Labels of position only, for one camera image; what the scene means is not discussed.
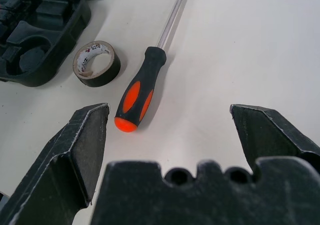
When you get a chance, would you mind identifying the black orange Phillips screwdriver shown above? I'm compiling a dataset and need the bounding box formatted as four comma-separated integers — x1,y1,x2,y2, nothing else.
114,0,189,134

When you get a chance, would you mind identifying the black plastic tool case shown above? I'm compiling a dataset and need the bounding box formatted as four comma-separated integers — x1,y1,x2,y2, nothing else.
0,0,113,88

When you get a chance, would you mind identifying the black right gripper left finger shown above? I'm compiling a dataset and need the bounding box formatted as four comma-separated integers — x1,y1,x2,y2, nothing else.
0,102,110,225

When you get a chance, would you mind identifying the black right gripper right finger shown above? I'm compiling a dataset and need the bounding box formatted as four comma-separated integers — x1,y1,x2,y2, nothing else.
229,104,320,175

